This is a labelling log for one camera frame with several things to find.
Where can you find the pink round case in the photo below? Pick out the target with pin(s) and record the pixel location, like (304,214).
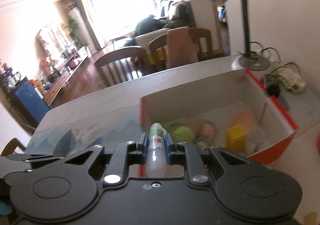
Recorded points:
(243,118)

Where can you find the clear glass cup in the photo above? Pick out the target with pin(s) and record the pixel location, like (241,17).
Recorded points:
(256,140)

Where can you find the pink doll keychain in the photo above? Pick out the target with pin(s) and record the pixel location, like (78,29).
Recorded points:
(207,135)

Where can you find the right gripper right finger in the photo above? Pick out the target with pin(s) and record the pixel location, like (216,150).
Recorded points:
(242,188)

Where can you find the blue landscape table mat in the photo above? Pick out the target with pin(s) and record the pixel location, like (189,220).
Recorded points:
(107,130)

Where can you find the white green cloth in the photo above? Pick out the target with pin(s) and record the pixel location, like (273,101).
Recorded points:
(291,80)

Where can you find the red cardboard box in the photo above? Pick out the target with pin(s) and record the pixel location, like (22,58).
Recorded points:
(217,99)

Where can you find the blue gloved hand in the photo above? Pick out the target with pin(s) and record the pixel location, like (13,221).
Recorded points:
(5,202)

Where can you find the blue cabinet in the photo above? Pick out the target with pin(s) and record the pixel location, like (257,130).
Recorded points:
(29,103)

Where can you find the yellow small box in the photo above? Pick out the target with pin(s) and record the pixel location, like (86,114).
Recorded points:
(236,138)

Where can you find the wooden tv console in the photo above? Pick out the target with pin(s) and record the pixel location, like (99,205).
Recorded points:
(66,71)

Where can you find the wooden chair with towel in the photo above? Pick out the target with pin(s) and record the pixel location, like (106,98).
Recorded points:
(201,38)

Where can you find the dark wooden chair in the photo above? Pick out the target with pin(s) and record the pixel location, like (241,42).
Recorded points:
(121,65)

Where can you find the black power plug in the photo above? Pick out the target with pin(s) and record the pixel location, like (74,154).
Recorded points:
(273,90)

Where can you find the pink towel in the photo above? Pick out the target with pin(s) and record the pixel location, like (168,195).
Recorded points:
(180,48)

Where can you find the beige sofa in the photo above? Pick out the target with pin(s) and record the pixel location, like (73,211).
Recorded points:
(180,15)

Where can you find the spice jar green lid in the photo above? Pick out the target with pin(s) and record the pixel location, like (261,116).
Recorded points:
(186,131)

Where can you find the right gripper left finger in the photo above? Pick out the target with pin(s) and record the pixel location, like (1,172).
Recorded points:
(64,188)

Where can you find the white correction pen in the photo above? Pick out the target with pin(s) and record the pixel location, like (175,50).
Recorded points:
(156,157)

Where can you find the red water bottle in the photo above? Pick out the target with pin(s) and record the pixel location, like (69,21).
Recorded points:
(318,143)

